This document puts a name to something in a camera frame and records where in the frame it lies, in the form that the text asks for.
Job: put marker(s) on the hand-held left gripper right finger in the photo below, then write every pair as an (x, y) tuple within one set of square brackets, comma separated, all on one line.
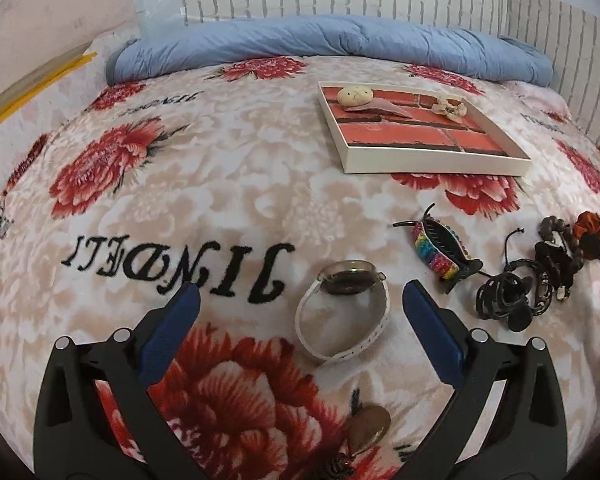
[(430, 330)]

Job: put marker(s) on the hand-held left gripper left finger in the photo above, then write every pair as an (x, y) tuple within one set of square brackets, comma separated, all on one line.
[(172, 330)]

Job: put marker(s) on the orange scrunchie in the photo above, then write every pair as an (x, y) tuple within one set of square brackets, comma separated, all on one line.
[(587, 235)]

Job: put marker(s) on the rainbow hair claw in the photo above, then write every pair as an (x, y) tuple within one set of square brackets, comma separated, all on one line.
[(437, 255)]

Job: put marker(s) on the brick-pattern tray box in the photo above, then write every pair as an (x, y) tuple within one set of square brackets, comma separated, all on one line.
[(430, 132)]

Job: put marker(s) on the black hair claw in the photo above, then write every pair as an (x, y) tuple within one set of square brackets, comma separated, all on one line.
[(495, 295)]

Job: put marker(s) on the brown oval hair clip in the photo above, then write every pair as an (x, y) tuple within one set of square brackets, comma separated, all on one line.
[(372, 422)]

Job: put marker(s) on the cream bow hair clip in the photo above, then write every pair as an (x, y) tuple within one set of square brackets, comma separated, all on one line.
[(450, 108)]

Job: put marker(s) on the pink triangular hair clip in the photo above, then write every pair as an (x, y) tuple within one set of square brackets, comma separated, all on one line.
[(385, 106)]

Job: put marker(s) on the cream round hair clip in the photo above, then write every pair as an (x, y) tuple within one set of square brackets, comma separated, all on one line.
[(354, 96)]

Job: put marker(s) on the yellow board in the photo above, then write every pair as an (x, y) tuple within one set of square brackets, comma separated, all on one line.
[(55, 72)]

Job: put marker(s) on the rolled blue quilt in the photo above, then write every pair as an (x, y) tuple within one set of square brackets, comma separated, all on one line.
[(305, 35)]

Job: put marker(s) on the clear plastic wall sheet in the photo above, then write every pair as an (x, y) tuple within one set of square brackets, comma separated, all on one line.
[(155, 0)]

